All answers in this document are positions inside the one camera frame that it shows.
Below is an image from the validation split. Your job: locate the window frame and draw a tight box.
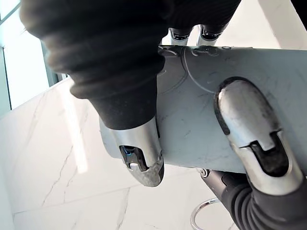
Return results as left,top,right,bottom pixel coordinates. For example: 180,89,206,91
0,0,69,111

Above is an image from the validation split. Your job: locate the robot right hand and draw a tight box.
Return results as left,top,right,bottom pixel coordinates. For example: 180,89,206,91
20,0,242,187

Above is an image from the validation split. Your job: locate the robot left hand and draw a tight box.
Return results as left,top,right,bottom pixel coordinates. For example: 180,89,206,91
199,76,307,230

